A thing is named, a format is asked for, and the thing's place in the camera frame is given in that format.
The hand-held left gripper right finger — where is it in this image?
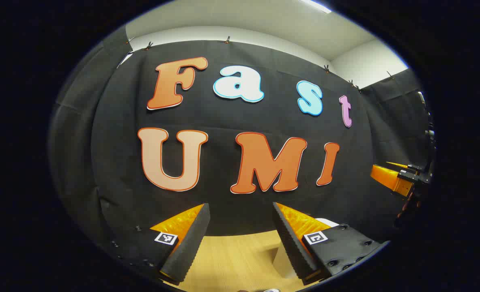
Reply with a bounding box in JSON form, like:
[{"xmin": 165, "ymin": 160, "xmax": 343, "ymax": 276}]
[{"xmin": 272, "ymin": 202, "xmax": 391, "ymax": 285}]

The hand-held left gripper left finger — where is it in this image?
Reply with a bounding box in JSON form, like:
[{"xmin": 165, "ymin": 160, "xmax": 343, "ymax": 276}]
[{"xmin": 102, "ymin": 203, "xmax": 211, "ymax": 285}]

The white desktop garbage bin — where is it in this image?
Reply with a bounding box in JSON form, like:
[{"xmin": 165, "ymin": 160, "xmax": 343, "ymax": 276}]
[{"xmin": 271, "ymin": 218, "xmax": 340, "ymax": 280}]

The black backdrop cloth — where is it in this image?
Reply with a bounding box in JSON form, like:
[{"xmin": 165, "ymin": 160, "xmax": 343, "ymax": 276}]
[{"xmin": 48, "ymin": 25, "xmax": 434, "ymax": 260}]

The row of black cloth clips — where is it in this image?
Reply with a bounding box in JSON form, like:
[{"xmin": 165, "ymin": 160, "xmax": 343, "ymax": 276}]
[{"xmin": 124, "ymin": 36, "xmax": 396, "ymax": 92}]

